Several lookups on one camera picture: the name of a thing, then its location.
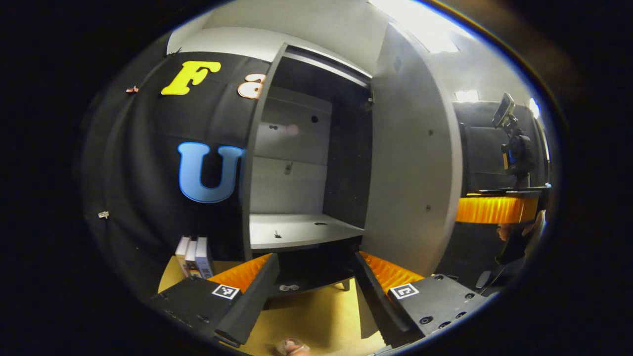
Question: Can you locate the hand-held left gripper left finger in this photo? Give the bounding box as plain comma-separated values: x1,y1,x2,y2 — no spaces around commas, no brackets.
150,253,280,348

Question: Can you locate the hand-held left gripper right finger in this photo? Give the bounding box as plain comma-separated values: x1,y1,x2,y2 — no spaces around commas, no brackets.
354,251,488,349

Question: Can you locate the clear plastic bottle red cap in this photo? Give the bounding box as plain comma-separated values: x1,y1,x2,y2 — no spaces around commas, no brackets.
276,338,312,356

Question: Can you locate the grey cabinet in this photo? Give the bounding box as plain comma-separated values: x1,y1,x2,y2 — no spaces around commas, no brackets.
241,42,374,300

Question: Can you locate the black backdrop cloth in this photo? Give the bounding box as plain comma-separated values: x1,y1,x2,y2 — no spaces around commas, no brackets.
82,47,550,297

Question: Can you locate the long ceiling light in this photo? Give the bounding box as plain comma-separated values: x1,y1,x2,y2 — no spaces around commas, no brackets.
368,0,470,52

